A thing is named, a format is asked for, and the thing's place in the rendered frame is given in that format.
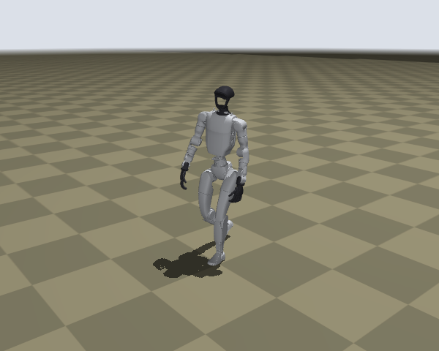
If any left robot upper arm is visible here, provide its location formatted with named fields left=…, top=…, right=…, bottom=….
left=233, top=118, right=249, bottom=157

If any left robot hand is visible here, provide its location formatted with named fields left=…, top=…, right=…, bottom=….
left=228, top=176, right=245, bottom=203

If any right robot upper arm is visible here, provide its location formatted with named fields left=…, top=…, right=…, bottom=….
left=191, top=111, right=209, bottom=146

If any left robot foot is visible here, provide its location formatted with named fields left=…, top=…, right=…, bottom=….
left=207, top=252, right=225, bottom=265

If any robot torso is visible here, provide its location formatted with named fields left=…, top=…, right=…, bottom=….
left=206, top=108, right=237, bottom=180

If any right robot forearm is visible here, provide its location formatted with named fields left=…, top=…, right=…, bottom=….
left=181, top=135, right=197, bottom=168

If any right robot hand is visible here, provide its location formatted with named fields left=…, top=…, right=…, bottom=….
left=180, top=162, right=189, bottom=190

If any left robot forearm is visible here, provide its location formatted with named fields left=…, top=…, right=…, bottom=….
left=236, top=148, right=249, bottom=184

